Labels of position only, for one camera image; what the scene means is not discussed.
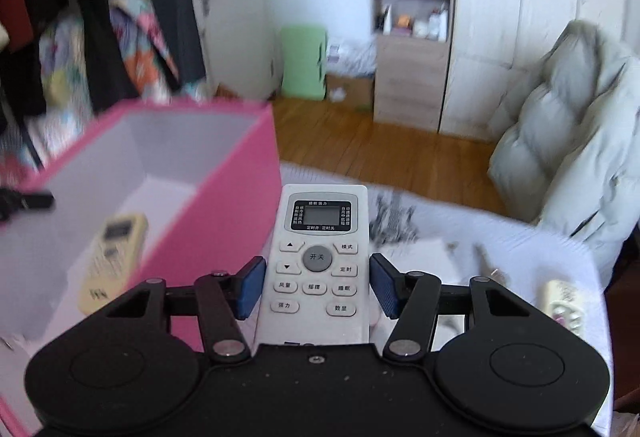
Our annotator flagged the white plastic package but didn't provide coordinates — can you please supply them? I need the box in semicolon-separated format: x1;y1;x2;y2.
326;41;377;79

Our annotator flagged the black hanging garment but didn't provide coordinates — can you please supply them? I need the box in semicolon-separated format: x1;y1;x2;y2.
0;0;147;140

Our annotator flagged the light wood wardrobe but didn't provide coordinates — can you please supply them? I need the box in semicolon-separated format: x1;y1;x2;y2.
439;0;640;143

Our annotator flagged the brown cardboard box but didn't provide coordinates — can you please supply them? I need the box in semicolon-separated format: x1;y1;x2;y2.
325;74;375;114

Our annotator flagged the pale grey puffer jacket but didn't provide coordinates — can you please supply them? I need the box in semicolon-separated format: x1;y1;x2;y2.
487;20;640;290

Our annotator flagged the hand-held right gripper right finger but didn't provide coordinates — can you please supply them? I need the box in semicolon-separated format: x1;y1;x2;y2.
370;253;531;363

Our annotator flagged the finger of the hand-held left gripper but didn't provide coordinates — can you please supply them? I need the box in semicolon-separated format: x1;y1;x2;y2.
0;188;55;224

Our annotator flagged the cream remote with pink buttons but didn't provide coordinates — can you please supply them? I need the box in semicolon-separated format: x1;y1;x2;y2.
539;279;587;338

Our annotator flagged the white air conditioner remote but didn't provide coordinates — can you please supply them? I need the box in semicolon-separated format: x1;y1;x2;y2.
254;184;372;347

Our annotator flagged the pink cardboard box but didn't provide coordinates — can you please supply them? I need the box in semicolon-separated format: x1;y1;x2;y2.
0;100;284;437

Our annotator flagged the green folding table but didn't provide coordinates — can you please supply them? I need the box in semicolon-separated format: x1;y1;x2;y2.
280;24;329;101

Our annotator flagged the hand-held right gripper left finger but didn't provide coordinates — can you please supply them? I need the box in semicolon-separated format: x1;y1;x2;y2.
102;256;267;365

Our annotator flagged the wooden shelf unit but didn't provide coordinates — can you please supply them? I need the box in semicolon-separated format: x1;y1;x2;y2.
371;0;457;134

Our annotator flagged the yellowed remote control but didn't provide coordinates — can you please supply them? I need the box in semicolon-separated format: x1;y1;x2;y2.
79;213;150;315

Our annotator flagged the dark grey hanging coat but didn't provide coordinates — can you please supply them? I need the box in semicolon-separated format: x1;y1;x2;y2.
135;0;207;94

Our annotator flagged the floral quilt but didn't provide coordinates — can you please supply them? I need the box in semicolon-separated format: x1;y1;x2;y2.
36;0;182;160

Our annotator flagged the white door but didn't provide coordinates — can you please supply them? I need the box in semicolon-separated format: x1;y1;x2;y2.
182;0;282;99

